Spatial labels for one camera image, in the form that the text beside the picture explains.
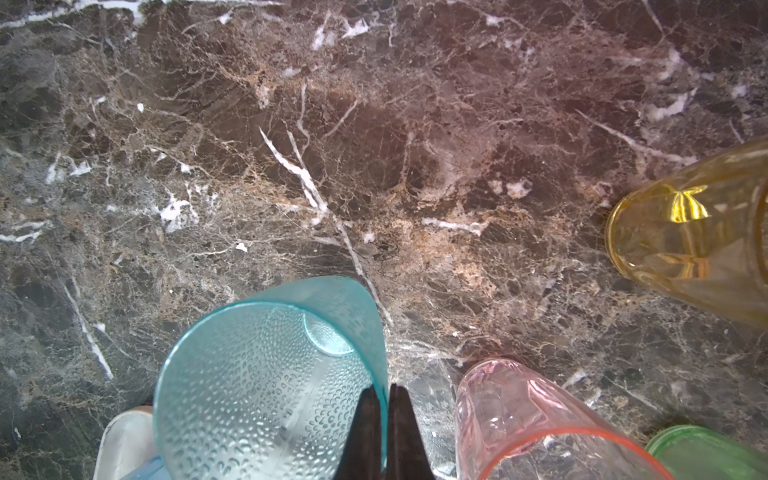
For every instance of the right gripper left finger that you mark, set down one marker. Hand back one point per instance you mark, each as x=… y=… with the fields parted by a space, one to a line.
x=361 y=458

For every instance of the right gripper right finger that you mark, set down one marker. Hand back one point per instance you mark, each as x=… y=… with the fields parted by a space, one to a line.
x=406 y=455

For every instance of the teal frosted tumbler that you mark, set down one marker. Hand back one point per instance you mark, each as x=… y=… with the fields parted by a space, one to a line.
x=267 y=387

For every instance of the beige plastic tray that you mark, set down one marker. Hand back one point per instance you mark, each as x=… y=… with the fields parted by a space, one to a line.
x=127 y=443

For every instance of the amber faceted tumbler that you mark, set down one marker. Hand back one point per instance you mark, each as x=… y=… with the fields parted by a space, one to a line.
x=700 y=234

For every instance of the blue-grey transparent tumbler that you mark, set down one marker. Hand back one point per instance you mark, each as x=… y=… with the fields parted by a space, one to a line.
x=154 y=469

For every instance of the pink faceted short tumbler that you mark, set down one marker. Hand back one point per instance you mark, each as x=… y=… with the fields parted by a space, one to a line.
x=513 y=423

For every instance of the green short tumbler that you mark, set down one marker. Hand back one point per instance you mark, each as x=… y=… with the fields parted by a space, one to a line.
x=693 y=452

